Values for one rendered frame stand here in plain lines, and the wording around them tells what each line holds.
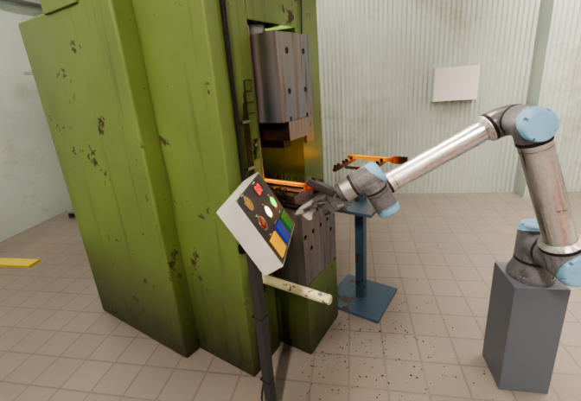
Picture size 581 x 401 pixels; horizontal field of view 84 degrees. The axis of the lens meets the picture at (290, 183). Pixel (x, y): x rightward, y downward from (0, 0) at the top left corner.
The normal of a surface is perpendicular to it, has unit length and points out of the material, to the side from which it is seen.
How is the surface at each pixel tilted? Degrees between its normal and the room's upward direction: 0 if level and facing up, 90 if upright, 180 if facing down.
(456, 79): 90
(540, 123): 83
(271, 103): 90
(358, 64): 90
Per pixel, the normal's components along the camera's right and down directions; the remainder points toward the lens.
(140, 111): 0.84, 0.11
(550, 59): -0.18, 0.31
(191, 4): -0.54, 0.29
